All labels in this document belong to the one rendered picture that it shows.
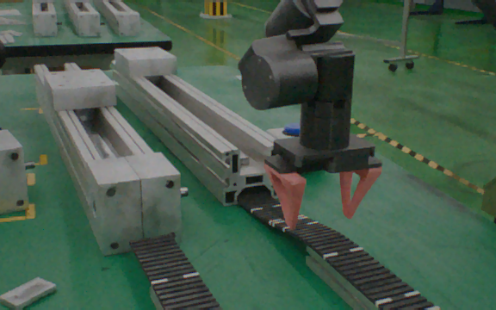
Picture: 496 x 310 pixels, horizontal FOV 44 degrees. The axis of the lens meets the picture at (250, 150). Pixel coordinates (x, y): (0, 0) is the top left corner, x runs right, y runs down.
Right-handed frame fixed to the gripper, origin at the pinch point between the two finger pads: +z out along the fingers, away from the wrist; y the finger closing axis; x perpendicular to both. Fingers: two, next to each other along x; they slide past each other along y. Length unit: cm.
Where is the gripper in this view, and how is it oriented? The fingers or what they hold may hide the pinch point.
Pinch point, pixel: (319, 215)
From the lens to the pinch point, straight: 73.3
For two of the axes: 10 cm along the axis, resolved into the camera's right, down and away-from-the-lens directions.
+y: -9.1, 1.1, -3.9
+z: -0.1, 9.5, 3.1
